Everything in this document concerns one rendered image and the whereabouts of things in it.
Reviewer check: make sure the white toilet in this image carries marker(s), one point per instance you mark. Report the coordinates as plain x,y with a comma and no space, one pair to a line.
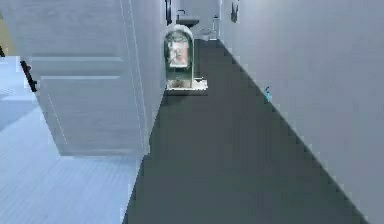
209,31

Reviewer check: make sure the small blue object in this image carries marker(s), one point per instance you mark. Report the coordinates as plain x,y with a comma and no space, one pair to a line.
267,94

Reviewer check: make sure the grey bathroom sink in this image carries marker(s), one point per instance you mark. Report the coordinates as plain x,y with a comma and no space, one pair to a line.
187,20

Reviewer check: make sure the white panelled room door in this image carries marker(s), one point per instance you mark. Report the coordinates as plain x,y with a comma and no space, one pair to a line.
86,86

